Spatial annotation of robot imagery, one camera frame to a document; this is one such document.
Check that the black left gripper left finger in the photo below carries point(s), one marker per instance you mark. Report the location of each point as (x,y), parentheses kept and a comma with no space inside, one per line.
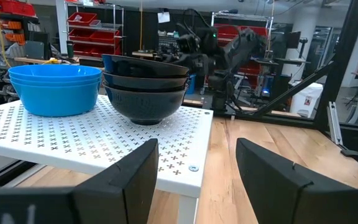
(126,193)

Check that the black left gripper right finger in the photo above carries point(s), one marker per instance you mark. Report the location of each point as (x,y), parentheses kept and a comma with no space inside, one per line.
(275,193)

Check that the black bowl with floral inside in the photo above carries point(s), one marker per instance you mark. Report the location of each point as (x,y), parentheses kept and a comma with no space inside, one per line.
(145,82)
(145,105)
(141,67)

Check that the blue plastic bowl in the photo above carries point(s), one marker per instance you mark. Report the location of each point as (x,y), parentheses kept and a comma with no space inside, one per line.
(54,71)
(54,81)
(57,99)

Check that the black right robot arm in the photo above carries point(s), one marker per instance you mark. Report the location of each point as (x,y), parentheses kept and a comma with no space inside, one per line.
(244,46)

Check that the blue bucket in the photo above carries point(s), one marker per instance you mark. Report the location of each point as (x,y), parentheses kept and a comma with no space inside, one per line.
(192,85)

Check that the white paper tag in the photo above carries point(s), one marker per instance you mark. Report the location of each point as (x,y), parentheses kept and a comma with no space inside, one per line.
(163,17)

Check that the white perforated metal shelf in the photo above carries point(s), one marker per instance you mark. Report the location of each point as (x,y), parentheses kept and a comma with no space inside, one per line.
(73,137)

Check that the silver aluminium extrusion bar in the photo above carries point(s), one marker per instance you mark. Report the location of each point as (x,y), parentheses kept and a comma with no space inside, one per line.
(334,124)

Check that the black monitor on stand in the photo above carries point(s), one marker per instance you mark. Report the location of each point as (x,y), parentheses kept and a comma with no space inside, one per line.
(293,39)

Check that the white waste bin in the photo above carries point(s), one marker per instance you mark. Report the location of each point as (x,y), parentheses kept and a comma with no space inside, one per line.
(306,99)

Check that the dark green bottle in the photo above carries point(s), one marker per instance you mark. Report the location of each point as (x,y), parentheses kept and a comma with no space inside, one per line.
(70,48)

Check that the black shelf with red bins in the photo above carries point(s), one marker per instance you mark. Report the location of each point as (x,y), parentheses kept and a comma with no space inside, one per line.
(11,7)

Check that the black triangular bracket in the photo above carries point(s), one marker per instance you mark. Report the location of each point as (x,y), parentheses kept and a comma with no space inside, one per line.
(353,153)

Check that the black aluminium table frame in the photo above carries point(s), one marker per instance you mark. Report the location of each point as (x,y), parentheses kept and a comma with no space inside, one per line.
(340,62)

